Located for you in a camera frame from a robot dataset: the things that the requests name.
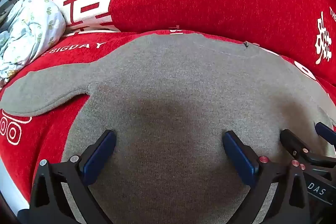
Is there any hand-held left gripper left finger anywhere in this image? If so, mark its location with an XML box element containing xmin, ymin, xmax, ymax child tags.
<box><xmin>29</xmin><ymin>130</ymin><xmax>117</xmax><ymax>224</ymax></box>

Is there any grey knit sweater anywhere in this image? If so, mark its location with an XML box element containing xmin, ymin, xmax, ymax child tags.
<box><xmin>0</xmin><ymin>32</ymin><xmax>335</xmax><ymax>224</ymax></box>

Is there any red printed sofa seat cover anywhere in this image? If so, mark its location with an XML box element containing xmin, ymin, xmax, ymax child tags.
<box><xmin>0</xmin><ymin>26</ymin><xmax>336</xmax><ymax>214</ymax></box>

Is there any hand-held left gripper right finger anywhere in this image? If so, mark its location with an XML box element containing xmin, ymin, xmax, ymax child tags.
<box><xmin>223</xmin><ymin>131</ymin><xmax>311</xmax><ymax>224</ymax></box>

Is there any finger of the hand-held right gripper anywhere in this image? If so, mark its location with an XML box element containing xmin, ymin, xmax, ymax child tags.
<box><xmin>314</xmin><ymin>122</ymin><xmax>336</xmax><ymax>147</ymax></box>
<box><xmin>280</xmin><ymin>129</ymin><xmax>336</xmax><ymax>165</ymax></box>

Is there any white floral cloth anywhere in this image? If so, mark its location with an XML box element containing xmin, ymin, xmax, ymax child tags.
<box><xmin>0</xmin><ymin>0</ymin><xmax>66</xmax><ymax>88</ymax></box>

